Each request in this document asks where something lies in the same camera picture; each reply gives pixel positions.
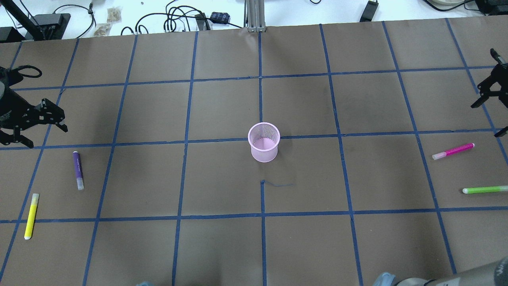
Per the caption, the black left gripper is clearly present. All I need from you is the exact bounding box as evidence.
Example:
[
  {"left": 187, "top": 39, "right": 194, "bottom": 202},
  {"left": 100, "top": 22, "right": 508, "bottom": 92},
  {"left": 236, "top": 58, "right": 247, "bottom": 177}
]
[{"left": 0, "top": 89, "right": 68, "bottom": 149}]

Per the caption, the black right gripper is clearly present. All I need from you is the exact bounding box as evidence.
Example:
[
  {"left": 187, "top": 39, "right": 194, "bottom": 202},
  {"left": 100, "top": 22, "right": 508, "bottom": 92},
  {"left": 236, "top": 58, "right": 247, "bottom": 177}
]
[{"left": 471, "top": 64, "right": 508, "bottom": 138}]

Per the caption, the purple marker pen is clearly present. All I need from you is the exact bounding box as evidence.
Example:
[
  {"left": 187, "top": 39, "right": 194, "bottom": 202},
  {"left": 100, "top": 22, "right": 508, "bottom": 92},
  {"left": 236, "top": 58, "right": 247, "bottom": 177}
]
[{"left": 73, "top": 151, "right": 84, "bottom": 191}]

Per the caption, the pink marker pen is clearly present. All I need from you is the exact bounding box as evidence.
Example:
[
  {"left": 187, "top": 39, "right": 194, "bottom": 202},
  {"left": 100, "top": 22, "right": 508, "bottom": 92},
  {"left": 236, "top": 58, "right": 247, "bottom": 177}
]
[{"left": 431, "top": 143, "right": 475, "bottom": 160}]

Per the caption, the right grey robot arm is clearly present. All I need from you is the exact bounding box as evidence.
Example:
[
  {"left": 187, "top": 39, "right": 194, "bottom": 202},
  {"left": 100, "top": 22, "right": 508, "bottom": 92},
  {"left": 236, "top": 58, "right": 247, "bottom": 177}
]
[{"left": 374, "top": 56, "right": 508, "bottom": 286}]

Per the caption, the pink mesh cup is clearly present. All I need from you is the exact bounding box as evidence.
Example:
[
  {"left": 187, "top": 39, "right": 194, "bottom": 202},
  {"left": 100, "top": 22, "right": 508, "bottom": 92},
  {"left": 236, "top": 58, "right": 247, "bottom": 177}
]
[{"left": 247, "top": 122, "right": 281, "bottom": 163}]

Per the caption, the yellow marker pen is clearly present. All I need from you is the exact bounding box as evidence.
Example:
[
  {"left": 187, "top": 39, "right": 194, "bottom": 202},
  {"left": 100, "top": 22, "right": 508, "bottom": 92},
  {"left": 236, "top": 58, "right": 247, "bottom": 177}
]
[{"left": 24, "top": 193, "right": 39, "bottom": 240}]

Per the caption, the green marker pen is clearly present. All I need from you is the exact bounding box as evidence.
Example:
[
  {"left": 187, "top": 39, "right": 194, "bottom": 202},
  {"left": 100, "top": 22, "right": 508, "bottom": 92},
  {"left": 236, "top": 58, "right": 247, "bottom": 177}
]
[{"left": 462, "top": 186, "right": 508, "bottom": 194}]

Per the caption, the black power adapter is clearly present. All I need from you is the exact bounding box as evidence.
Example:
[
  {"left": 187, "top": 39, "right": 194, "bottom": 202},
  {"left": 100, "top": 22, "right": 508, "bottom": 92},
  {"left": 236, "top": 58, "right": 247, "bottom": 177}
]
[{"left": 359, "top": 0, "right": 379, "bottom": 22}]

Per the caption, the black camera stand base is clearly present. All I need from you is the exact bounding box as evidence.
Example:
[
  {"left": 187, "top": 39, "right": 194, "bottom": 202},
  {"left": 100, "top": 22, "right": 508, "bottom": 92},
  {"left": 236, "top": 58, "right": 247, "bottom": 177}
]
[{"left": 1, "top": 0, "right": 71, "bottom": 41}]

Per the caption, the aluminium frame post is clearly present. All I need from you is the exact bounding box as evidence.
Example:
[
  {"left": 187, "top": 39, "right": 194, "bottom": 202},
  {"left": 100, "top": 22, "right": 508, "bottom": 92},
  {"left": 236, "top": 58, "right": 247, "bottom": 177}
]
[{"left": 244, "top": 0, "right": 266, "bottom": 33}]

